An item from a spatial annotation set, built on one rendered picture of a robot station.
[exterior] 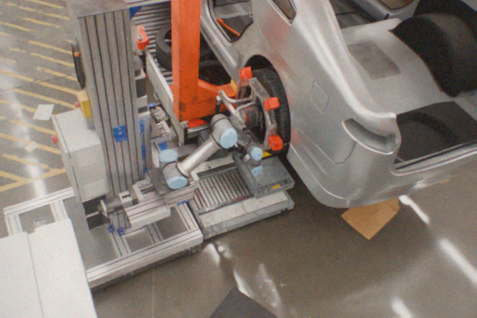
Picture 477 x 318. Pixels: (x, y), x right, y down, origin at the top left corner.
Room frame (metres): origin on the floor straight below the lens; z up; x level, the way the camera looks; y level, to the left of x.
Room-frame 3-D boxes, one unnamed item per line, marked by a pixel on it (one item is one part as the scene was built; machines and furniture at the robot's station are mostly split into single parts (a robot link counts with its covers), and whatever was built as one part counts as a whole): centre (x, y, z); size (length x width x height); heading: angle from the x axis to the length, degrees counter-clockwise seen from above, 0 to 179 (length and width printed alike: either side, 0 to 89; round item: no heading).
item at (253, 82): (2.64, -0.10, 0.85); 0.54 x 0.07 x 0.54; 31
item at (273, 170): (2.72, -0.25, 0.32); 0.40 x 0.30 x 0.28; 31
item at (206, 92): (3.06, 0.19, 0.69); 0.52 x 0.17 x 0.35; 121
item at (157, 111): (2.82, 0.69, 0.51); 0.20 x 0.14 x 0.13; 34
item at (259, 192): (2.72, -0.25, 0.13); 0.50 x 0.36 x 0.10; 31
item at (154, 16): (4.19, 0.75, 0.14); 2.47 x 0.85 x 0.27; 31
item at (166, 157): (1.95, 0.42, 0.98); 0.13 x 0.12 x 0.14; 29
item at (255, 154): (2.13, -0.12, 0.95); 0.11 x 0.08 x 0.11; 29
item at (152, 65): (3.99, 1.08, 0.28); 2.47 x 0.09 x 0.22; 31
